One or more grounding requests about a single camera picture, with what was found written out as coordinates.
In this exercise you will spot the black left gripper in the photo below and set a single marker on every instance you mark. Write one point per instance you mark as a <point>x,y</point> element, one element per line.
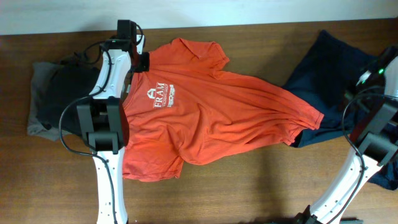
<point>146,65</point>

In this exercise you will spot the orange printed t-shirt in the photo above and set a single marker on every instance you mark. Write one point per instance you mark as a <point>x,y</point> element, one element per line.
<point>188,109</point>

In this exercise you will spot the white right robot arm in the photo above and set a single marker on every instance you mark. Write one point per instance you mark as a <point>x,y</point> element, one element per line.
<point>368,121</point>

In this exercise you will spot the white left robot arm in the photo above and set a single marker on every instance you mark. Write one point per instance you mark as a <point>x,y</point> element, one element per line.
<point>103,122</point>

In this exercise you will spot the navy blue garment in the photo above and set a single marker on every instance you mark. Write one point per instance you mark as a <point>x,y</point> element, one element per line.
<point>329,69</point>

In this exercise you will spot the black folded garment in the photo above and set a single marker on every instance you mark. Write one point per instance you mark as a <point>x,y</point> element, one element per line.
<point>71,80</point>

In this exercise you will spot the grey folded garment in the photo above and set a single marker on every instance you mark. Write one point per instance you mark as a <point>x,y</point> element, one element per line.
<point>40,81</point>

